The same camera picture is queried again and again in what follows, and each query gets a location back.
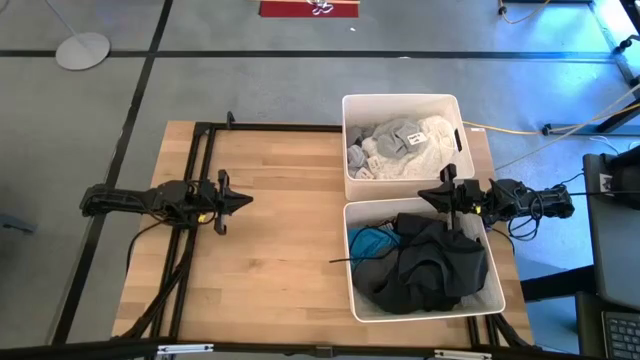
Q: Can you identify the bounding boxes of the grey desk surface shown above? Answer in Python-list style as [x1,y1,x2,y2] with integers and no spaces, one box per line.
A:
[582,152,640,312]

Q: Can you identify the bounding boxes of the round grey stand base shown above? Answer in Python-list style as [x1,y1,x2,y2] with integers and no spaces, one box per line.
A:
[43,0,112,72]

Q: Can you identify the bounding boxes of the white woven plastic basket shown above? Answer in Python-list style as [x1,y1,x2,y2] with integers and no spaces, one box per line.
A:
[342,196,507,324]
[341,93,476,203]

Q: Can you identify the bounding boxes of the black device on desk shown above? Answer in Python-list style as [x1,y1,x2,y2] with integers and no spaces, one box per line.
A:
[599,144,640,211]

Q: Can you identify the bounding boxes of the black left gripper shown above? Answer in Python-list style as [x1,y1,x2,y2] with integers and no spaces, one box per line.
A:
[199,169,254,236]

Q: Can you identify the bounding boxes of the black laptop keyboard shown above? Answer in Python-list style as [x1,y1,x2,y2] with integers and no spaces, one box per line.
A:
[601,309,640,360]

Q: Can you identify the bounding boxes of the grey sweatshirt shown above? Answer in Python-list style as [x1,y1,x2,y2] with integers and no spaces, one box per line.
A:
[373,118,429,161]

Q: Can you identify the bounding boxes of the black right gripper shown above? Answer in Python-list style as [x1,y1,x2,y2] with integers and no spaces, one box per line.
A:
[418,163,485,231]

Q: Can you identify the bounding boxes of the charcoal grey shirt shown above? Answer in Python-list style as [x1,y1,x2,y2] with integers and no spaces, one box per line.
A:
[351,257,416,307]

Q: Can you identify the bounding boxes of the white t-shirt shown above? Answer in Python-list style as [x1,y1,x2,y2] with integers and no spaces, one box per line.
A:
[362,142,446,181]

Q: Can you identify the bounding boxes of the grey purple-toed sock pair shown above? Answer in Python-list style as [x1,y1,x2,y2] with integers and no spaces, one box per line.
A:
[347,143,370,179]

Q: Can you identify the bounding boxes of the black aluminium table frame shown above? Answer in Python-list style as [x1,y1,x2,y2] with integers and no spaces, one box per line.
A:
[0,110,640,360]

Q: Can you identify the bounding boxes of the turquoise sweatshirt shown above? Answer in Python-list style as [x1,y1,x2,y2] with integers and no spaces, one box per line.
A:
[348,225,403,272]

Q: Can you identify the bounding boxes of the dark grey clothes pile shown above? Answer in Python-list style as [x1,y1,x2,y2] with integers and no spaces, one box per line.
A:
[394,212,490,315]

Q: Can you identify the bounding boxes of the silver metal bracket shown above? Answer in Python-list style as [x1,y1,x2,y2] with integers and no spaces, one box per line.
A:
[433,348,494,360]
[156,342,215,356]

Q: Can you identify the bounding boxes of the black metal floor stand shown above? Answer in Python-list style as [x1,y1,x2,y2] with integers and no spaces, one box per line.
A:
[542,97,640,137]

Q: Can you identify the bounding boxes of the white black-striped cloth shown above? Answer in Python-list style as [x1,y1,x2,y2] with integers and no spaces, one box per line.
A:
[359,114,457,181]

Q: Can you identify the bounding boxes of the yellow floor cable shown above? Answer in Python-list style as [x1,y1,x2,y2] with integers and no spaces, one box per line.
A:
[462,82,640,137]

